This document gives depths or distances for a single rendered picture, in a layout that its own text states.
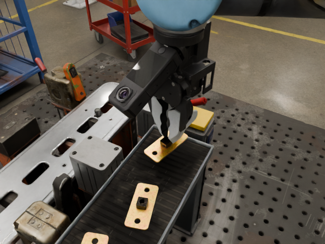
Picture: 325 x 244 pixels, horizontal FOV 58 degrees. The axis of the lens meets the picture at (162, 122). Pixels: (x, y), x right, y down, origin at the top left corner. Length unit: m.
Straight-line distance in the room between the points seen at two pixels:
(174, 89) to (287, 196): 0.80
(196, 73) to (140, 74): 0.08
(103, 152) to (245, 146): 0.75
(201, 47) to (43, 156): 0.55
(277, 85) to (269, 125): 1.62
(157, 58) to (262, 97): 2.41
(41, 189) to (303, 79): 2.79
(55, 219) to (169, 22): 0.46
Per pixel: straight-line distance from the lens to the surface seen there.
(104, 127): 0.88
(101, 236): 0.49
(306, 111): 2.77
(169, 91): 0.45
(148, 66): 0.42
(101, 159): 0.65
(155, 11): 0.26
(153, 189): 0.52
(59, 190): 0.64
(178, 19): 0.26
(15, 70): 3.01
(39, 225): 0.62
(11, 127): 0.93
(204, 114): 0.67
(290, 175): 1.23
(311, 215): 1.15
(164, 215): 0.50
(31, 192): 0.78
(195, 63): 0.46
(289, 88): 3.01
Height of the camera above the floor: 1.59
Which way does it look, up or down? 42 degrees down
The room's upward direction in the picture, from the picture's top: straight up
